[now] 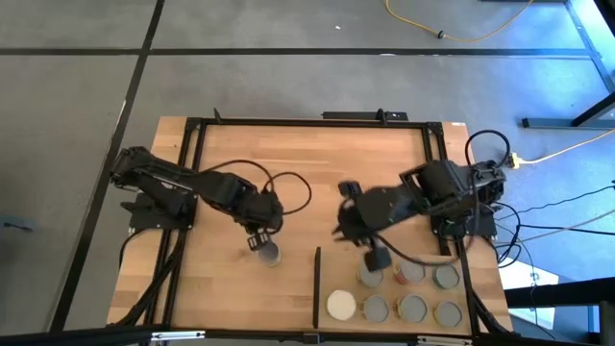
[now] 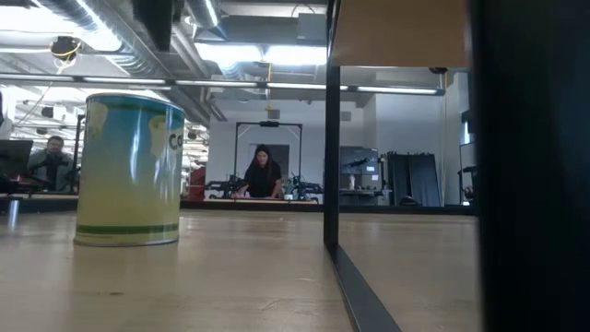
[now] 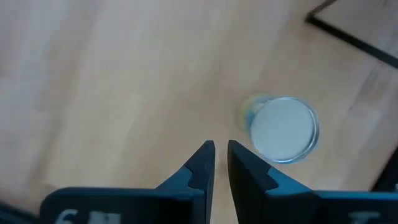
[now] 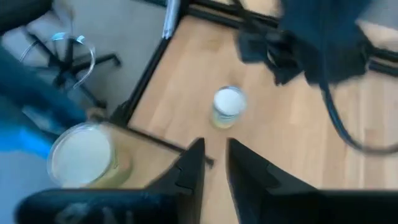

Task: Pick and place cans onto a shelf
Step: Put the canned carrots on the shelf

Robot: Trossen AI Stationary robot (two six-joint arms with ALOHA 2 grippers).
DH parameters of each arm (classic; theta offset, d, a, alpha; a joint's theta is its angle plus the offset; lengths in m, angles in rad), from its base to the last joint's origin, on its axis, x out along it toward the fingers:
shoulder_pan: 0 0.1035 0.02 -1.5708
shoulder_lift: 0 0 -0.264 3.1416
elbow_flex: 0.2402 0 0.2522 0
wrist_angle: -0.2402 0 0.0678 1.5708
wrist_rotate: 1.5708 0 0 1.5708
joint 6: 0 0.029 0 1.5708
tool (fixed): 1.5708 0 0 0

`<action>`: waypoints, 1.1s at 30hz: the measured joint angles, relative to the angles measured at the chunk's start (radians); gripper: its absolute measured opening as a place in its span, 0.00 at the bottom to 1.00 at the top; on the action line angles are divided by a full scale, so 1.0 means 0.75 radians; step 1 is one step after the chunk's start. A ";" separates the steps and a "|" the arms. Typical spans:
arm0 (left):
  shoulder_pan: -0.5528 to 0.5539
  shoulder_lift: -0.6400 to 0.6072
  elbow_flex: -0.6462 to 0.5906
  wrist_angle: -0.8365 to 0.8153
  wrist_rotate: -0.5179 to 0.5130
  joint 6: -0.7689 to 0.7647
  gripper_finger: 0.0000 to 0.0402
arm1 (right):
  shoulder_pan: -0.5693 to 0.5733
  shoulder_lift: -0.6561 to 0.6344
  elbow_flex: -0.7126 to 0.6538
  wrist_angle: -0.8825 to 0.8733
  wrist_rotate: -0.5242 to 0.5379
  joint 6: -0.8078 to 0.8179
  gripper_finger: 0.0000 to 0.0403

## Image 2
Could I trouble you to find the tall carrots can teal label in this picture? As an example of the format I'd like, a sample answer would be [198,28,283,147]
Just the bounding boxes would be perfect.
[73,92,186,248]

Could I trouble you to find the person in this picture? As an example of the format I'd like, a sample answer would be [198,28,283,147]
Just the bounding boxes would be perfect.
[232,143,286,200]
[26,135,78,193]

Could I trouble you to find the dark display panel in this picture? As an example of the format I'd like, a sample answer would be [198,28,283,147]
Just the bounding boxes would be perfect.
[339,146,382,177]

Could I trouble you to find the red cabinet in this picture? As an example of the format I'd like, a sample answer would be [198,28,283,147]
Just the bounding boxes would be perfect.
[188,165,207,201]

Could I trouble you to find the linear ceiling light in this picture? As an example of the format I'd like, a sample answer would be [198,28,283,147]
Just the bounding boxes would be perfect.
[0,72,447,97]

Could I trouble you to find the black curtain panel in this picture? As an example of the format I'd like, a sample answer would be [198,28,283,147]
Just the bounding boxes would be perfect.
[385,150,443,208]

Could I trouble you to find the grey ceiling box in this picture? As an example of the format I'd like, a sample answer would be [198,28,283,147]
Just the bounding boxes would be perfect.
[296,12,328,46]

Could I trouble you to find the black round ceiling device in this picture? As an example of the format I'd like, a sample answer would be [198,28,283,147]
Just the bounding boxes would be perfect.
[48,34,84,63]

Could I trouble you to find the black monitor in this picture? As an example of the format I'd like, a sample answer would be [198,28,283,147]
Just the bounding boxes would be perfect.
[0,138,34,182]

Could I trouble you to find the wooden shelf with black frame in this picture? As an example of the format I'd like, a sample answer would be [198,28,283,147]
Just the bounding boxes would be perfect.
[324,0,590,332]

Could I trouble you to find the black gantry frame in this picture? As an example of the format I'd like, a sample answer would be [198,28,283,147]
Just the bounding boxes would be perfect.
[233,120,304,200]

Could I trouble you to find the black aluminium table frame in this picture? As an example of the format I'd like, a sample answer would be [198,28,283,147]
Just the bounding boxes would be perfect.
[0,196,478,216]

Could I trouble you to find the silver spiral duct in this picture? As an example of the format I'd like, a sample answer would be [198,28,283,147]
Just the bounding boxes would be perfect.
[39,0,218,128]

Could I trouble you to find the black overhead post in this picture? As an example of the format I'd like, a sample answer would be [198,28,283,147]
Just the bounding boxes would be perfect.
[132,0,175,53]

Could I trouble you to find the small silver post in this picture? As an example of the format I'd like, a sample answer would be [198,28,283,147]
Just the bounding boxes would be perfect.
[6,197,20,231]

